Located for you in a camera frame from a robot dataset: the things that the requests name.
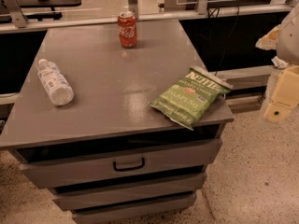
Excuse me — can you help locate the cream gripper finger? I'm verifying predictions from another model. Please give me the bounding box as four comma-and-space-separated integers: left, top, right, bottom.
263, 65, 299, 123

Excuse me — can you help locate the red coke can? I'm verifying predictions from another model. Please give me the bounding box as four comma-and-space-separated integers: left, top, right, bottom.
118, 11, 137, 49

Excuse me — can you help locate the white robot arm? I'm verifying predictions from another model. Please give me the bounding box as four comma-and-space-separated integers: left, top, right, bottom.
263, 4, 299, 123

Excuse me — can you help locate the white packet on ledge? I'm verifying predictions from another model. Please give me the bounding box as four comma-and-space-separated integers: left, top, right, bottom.
272, 56, 289, 69

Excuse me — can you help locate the green jalapeno chip bag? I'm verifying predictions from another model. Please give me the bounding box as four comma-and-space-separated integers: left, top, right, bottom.
149, 65, 233, 131

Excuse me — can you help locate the grey drawer cabinet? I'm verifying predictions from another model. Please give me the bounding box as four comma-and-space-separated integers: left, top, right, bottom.
0, 21, 233, 224

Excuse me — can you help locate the clear plastic water bottle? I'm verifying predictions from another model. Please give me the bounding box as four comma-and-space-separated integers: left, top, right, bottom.
36, 59, 74, 106

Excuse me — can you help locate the dark background table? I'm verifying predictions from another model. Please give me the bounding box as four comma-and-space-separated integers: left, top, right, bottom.
16, 0, 81, 21

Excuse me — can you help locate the black hanging cable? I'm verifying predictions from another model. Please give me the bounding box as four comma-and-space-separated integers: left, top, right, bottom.
206, 6, 241, 77

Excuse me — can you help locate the black drawer handle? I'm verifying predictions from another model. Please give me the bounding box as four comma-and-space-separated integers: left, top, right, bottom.
113, 158, 146, 173

